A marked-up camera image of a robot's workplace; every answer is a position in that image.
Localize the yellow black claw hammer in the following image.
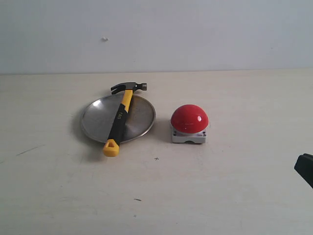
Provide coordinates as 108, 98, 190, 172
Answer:
103, 82, 147, 157

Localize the round silver metal plate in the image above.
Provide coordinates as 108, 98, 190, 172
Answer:
80, 94, 156, 143

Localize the red dome button grey base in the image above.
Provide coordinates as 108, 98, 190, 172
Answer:
170, 104, 210, 144

